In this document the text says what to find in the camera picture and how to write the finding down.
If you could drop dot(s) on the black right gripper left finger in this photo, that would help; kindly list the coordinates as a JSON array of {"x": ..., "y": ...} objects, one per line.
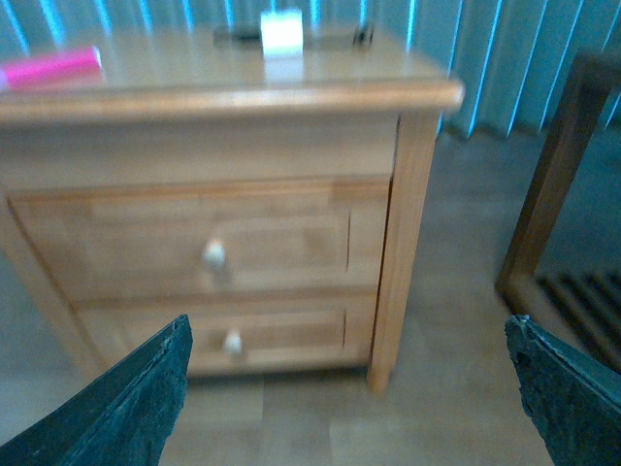
[{"x": 124, "y": 417}]

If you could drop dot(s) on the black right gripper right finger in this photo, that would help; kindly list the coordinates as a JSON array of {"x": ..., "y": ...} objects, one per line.
[{"x": 572, "y": 399}]

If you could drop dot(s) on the wooden drawer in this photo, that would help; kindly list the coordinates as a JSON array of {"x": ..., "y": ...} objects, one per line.
[
  {"x": 214, "y": 239},
  {"x": 245, "y": 336}
]

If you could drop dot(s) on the pink marker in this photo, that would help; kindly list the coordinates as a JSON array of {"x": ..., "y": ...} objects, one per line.
[{"x": 54, "y": 67}]

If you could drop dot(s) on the dark wooden shelf rack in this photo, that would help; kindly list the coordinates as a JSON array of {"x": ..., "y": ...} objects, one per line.
[{"x": 587, "y": 304}]

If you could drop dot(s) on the wooden nightstand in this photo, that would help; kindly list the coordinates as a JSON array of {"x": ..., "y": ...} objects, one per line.
[{"x": 176, "y": 108}]

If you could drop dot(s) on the grey vertical blinds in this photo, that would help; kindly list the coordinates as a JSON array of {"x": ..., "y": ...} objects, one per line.
[{"x": 514, "y": 57}]

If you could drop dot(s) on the white charger adapter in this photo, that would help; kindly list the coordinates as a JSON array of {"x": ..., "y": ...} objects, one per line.
[{"x": 282, "y": 33}]

